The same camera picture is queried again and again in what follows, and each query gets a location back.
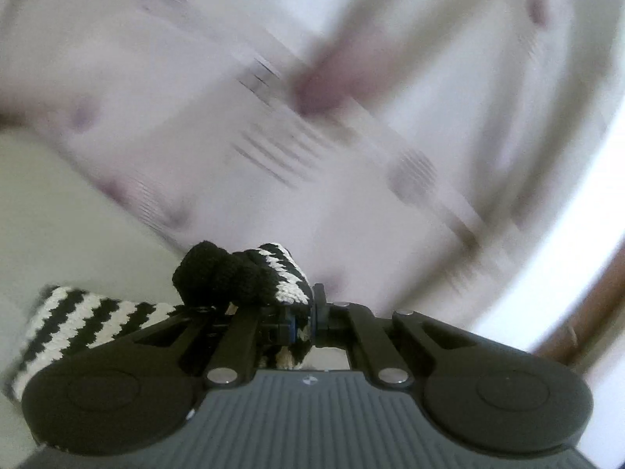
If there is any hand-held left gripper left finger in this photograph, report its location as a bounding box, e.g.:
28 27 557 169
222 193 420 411
133 303 298 388

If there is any black white striped knitted garment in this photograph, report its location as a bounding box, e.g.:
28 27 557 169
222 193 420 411
0 242 316 401

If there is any leaf-patterned white curtain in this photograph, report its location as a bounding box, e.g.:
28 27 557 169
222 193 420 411
0 0 625 353

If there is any brown wooden furniture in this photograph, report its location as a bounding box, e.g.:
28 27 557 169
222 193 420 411
532 234 625 369

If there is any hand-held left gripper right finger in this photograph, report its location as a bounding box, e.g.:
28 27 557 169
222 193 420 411
311 283 475 390

